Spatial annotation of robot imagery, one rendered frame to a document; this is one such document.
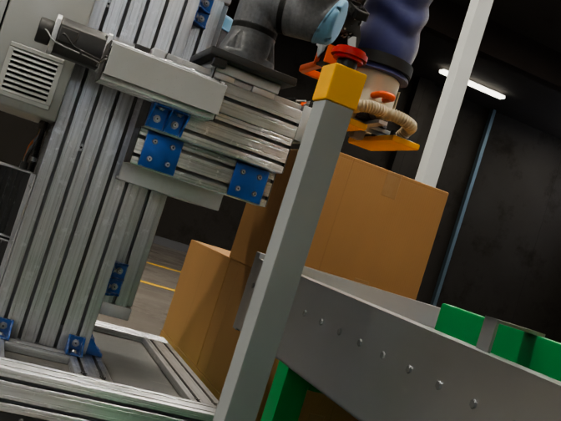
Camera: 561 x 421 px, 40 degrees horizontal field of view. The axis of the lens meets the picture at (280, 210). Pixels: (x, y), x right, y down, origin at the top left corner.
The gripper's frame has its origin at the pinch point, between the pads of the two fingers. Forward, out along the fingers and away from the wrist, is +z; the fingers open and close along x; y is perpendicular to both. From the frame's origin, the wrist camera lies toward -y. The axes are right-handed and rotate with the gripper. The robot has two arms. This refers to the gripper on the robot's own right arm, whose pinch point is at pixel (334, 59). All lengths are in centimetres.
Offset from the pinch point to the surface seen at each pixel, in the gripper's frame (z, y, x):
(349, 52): 16, -71, 23
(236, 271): 67, 48, -7
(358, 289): 59, -11, -23
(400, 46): -16.7, 19.0, -26.7
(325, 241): 49, -2, -13
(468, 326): 56, -92, -4
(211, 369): 100, 41, -7
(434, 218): 33, -1, -45
